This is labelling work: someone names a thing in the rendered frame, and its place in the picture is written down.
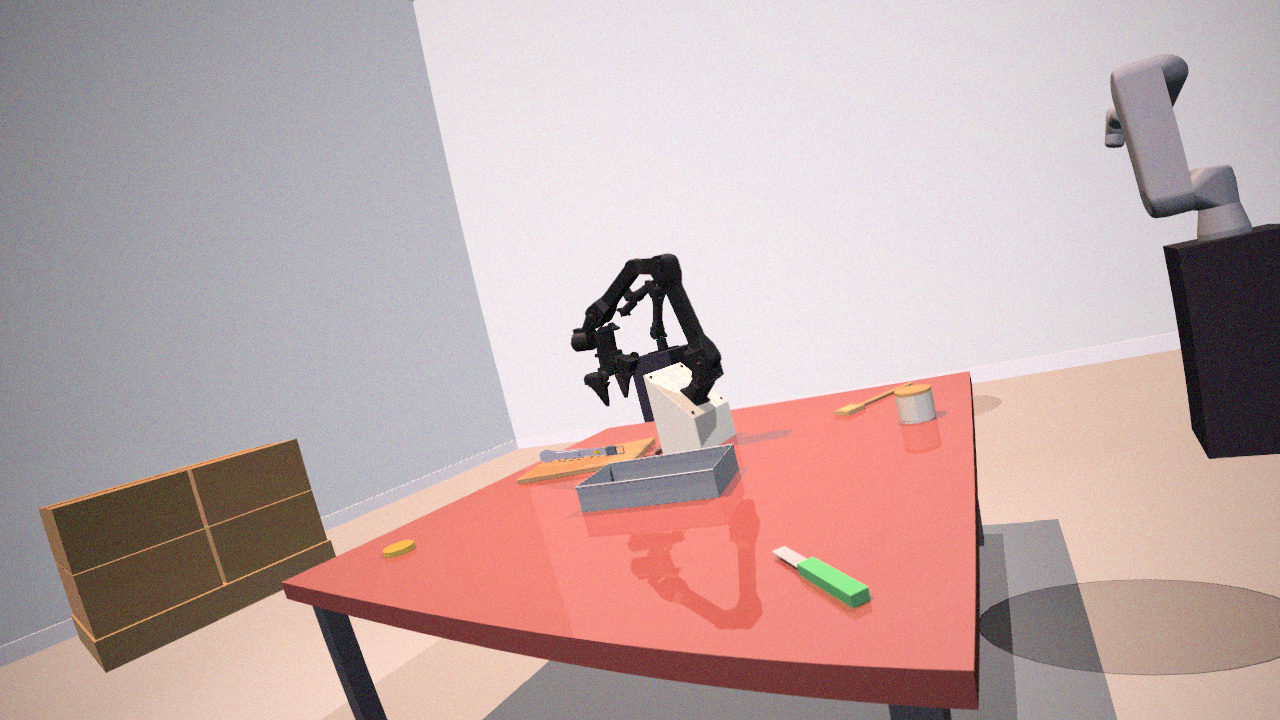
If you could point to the orange flat board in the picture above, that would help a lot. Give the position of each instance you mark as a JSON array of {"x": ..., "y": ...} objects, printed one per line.
[{"x": 582, "y": 465}]

